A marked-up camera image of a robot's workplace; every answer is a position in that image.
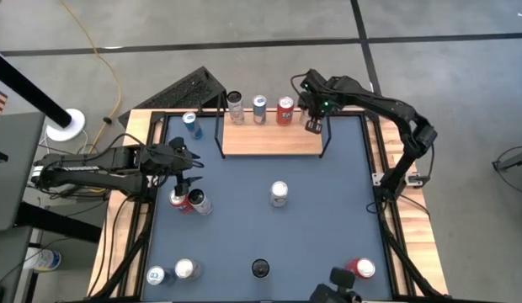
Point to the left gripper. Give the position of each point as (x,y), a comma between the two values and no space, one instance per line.
(177,162)

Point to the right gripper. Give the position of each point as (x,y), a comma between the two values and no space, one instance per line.
(320,105)

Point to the red Fanta can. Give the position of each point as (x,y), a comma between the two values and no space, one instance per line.
(364,268)
(183,204)
(285,113)

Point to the white Celsius can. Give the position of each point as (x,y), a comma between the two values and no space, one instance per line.
(200,203)
(235,109)
(260,267)

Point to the blue silver Red Bull can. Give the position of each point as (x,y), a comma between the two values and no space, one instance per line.
(259,110)
(193,126)
(156,275)

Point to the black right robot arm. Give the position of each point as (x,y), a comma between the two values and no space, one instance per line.
(383,103)

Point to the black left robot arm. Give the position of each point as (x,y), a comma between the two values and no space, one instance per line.
(88,164)

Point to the wooden shelf board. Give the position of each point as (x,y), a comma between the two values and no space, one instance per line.
(282,143)

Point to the blue grey table mat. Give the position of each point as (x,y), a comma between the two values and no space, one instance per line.
(244,235)

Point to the small black floor object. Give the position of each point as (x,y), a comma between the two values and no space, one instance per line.
(106,120)

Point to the white round pole base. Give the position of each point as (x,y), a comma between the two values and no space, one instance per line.
(73,130)

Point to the black desk beam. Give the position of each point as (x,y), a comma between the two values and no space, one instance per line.
(54,222)

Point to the white bottle blue label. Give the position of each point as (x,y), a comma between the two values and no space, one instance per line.
(42,259)

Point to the grey desk top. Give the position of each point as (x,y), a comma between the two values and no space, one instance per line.
(12,168)

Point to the black pole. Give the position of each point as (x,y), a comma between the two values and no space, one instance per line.
(25,86)

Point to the grey metal stand foot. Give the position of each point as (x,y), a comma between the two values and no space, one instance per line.
(515,161)

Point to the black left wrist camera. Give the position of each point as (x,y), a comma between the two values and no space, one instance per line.
(151,152)

